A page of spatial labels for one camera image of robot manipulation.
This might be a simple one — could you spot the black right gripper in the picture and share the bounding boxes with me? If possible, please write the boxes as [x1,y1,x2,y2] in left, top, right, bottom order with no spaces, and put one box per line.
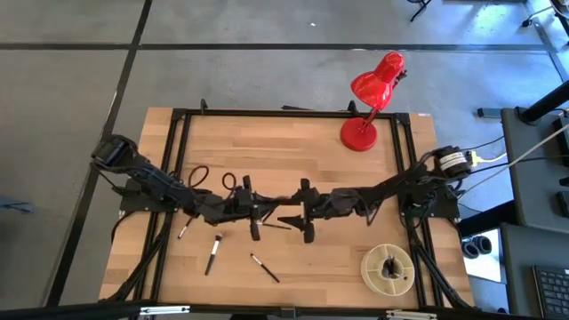
[276,178,334,244]

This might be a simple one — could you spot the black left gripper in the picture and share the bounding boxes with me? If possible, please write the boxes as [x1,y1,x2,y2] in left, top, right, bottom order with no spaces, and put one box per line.
[208,175,290,242]

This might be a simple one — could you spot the thick black makeup brush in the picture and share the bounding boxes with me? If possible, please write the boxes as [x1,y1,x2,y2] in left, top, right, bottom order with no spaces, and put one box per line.
[204,234,223,276]
[381,257,400,280]

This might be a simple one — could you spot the round beige divided container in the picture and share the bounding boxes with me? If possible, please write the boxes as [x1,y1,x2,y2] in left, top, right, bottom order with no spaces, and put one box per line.
[359,243,416,297]

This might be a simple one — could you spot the red desk lamp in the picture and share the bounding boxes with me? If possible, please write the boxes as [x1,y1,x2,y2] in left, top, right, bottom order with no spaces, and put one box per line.
[340,51,408,153]

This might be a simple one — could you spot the black headphones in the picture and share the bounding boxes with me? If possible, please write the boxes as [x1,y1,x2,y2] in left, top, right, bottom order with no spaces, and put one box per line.
[461,235,493,260]

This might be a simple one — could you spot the white sheet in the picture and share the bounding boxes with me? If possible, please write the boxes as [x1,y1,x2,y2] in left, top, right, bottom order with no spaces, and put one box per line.
[461,228,503,284]

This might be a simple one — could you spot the grey desk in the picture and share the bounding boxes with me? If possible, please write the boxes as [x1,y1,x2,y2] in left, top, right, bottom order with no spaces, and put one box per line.
[500,221,569,320]
[501,106,569,235]

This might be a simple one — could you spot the black chair base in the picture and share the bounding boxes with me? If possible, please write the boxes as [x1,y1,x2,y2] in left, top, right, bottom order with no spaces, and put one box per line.
[408,0,432,22]

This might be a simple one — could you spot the black keyboard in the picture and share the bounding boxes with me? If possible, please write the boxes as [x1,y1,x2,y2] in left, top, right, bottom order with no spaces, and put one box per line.
[532,265,569,320]

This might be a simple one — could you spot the black stand leg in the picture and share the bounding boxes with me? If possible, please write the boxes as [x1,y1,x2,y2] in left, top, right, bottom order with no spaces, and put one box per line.
[517,79,569,124]

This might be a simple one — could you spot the black aluminium table frame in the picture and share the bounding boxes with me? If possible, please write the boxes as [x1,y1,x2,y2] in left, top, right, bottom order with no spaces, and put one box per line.
[100,98,475,312]

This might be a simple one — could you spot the silver metal bracket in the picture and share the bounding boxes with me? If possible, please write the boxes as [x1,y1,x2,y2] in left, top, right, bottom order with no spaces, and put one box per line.
[385,309,439,320]
[140,305,191,316]

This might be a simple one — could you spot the white cable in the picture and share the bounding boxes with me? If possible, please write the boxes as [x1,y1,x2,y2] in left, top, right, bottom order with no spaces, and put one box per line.
[460,124,569,188]

